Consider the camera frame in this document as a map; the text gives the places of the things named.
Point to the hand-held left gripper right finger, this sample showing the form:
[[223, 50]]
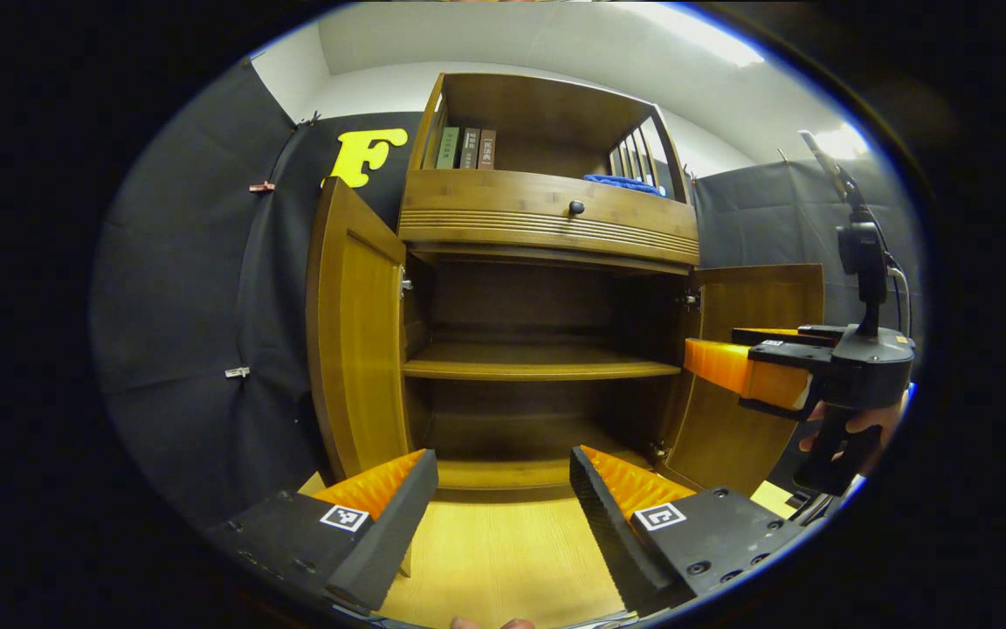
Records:
[[612, 537]]

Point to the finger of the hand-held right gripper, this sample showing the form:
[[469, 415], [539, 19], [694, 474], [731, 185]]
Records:
[[730, 367], [782, 334]]

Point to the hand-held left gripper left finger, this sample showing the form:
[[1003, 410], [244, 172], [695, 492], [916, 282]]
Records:
[[394, 533]]

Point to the wooden cabinet door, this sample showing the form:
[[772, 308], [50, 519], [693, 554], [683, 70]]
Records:
[[730, 437], [359, 349]]

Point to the wooden double-door shoe cabinet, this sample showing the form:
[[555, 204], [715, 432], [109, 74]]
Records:
[[547, 105]]

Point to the metal right door hinge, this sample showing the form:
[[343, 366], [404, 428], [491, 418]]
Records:
[[688, 300]]

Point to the metal door hinge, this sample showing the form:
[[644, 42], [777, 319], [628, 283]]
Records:
[[688, 300], [404, 282]]

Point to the wooden inner cabinet shelf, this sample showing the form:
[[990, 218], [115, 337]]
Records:
[[538, 362]]

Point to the metal left door hinge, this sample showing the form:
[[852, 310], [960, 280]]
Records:
[[404, 282]]

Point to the wooden cabinet drawer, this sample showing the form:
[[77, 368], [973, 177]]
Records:
[[485, 205]]

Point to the small ceiling light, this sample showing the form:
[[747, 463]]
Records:
[[839, 140]]

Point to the blue folded towel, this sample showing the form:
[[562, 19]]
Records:
[[621, 182]]

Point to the silver clip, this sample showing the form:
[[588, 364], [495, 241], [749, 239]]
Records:
[[237, 372]]

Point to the black backdrop cloth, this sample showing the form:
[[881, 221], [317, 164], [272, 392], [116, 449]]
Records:
[[180, 306]]

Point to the brown book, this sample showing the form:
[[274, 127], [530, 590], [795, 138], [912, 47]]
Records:
[[486, 150]]

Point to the grey book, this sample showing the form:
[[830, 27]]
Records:
[[469, 148]]

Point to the green book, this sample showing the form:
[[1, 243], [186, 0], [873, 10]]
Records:
[[448, 148]]

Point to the pink clip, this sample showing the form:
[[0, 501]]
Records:
[[261, 186]]

